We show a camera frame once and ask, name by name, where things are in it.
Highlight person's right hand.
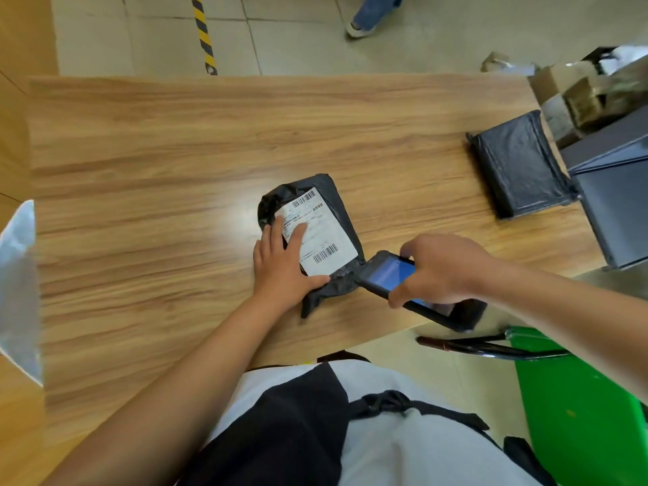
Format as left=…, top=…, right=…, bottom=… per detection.
left=387, top=233, right=500, bottom=309

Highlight person's left hand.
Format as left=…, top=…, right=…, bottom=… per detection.
left=252, top=215, right=331, bottom=315

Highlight black handheld scanner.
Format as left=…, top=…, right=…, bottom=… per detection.
left=356, top=250, right=488, bottom=333

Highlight black labelled parcel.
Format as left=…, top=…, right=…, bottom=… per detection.
left=256, top=172, right=367, bottom=319

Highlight black mailer parcel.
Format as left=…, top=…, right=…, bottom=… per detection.
left=465, top=109, right=582, bottom=220

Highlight white woven sack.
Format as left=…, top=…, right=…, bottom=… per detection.
left=0, top=199, right=44, bottom=388

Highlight person's right forearm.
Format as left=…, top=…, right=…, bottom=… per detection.
left=488, top=257, right=648, bottom=406

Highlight person's left forearm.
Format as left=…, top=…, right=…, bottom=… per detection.
left=43, top=293, right=290, bottom=486

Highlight person's black trousers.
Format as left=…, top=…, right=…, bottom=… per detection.
left=316, top=350, right=371, bottom=364

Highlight person's white black shirt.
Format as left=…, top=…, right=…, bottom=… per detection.
left=177, top=360, right=558, bottom=486

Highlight grey metal shelf rack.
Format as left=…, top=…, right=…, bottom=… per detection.
left=559, top=103, right=648, bottom=271

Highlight open cardboard carton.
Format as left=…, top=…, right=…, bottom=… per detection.
left=481, top=45, right=648, bottom=150

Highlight long yellow black hazard tape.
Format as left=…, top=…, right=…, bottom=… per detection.
left=190, top=0, right=219, bottom=76

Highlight black white flat item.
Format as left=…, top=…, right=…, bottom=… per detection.
left=582, top=43, right=648, bottom=76

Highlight yellow wooden cabinet unit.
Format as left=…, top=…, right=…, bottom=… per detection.
left=0, top=0, right=59, bottom=486

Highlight black chest strap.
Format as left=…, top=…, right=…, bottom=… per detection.
left=349, top=390, right=491, bottom=432

